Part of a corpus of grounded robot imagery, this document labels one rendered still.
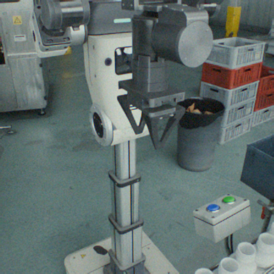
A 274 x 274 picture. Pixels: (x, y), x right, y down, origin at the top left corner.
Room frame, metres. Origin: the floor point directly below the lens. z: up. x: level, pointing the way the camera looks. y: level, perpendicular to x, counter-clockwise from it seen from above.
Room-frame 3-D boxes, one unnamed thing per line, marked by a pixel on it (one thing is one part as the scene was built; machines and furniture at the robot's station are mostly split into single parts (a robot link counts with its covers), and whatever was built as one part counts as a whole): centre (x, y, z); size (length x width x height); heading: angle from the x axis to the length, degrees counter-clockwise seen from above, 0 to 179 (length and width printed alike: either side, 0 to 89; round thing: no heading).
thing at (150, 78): (0.44, -0.02, 1.51); 0.10 x 0.07 x 0.07; 32
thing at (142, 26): (0.44, -0.02, 1.57); 0.07 x 0.06 x 0.07; 32
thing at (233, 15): (10.51, -3.34, 0.55); 0.40 x 0.40 x 1.10; 32
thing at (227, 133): (3.20, -1.08, 0.11); 0.61 x 0.41 x 0.22; 127
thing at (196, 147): (2.50, -0.59, 0.32); 0.45 x 0.45 x 0.64
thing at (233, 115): (3.20, -1.08, 0.33); 0.61 x 0.41 x 0.22; 128
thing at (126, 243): (0.98, 0.05, 0.49); 0.13 x 0.13 x 0.40; 31
